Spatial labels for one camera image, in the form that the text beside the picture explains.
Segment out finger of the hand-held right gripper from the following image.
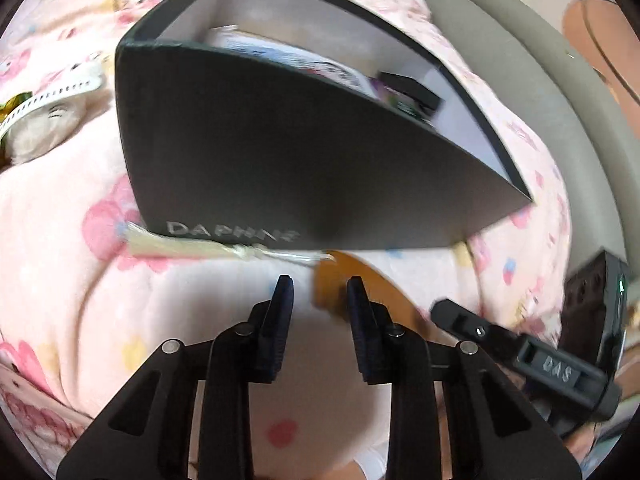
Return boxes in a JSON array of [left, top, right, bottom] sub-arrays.
[[431, 299, 531, 362]]

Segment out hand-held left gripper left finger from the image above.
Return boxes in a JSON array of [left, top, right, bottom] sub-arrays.
[[55, 275, 296, 480]]

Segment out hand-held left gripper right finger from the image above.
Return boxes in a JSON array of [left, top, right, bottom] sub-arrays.
[[346, 276, 583, 480]]

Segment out orange card with cream tassel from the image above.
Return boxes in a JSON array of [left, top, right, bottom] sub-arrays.
[[121, 221, 436, 348]]

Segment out large black box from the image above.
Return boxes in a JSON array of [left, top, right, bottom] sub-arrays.
[[114, 0, 535, 252]]

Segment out small black printed box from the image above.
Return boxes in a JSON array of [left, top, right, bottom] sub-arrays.
[[372, 71, 446, 126]]

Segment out blue white comic book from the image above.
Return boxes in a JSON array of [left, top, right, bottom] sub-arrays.
[[204, 25, 381, 102]]

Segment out pink printed blanket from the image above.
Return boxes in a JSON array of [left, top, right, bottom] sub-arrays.
[[0, 0, 573, 480]]

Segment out beige padded headboard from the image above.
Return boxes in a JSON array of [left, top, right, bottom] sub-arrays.
[[427, 0, 626, 286]]

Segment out orange ball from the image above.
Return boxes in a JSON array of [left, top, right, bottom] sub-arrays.
[[562, 0, 640, 111]]

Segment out white fluffy plush toy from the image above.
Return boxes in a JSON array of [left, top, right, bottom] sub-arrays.
[[7, 95, 96, 166]]

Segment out white plush toy with tag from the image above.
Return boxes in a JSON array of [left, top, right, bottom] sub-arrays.
[[0, 57, 108, 136]]

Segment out yellow green snack wrapper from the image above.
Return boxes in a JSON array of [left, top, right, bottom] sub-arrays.
[[0, 91, 36, 122]]

